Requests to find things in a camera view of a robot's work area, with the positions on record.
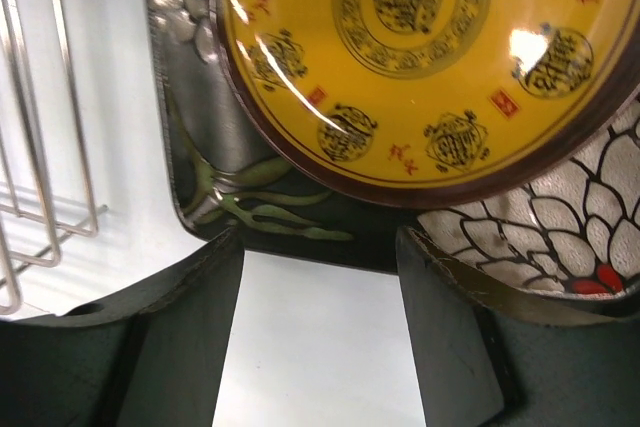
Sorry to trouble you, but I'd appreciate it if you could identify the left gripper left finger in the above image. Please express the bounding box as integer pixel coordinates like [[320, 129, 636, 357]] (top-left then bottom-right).
[[1, 228, 244, 426]]

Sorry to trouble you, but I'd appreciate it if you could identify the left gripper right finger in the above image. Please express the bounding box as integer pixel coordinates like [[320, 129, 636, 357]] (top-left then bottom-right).
[[396, 226, 639, 426]]

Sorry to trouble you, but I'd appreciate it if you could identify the black floral square plate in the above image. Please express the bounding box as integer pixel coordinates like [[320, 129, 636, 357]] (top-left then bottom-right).
[[147, 0, 639, 318]]

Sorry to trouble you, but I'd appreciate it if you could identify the metal wire dish rack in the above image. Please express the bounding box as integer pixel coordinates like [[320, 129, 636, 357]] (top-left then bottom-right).
[[1, 0, 108, 316]]

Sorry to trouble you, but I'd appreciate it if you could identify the yellow round plate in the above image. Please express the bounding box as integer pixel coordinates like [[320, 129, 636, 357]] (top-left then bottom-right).
[[209, 0, 639, 209]]

